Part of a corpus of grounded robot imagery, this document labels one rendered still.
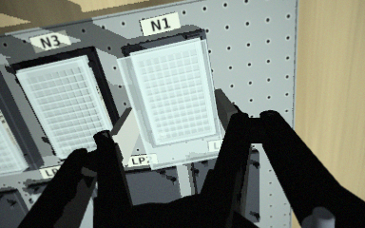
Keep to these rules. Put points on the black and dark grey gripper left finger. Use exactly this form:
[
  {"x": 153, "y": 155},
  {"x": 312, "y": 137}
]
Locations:
[{"x": 64, "y": 201}]

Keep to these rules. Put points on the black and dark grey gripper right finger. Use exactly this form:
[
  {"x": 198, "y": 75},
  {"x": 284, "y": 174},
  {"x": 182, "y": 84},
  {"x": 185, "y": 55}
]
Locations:
[{"x": 315, "y": 196}]

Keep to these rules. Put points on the black l-shaped corner locator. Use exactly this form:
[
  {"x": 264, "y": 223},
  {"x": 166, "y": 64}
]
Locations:
[{"x": 19, "y": 128}]

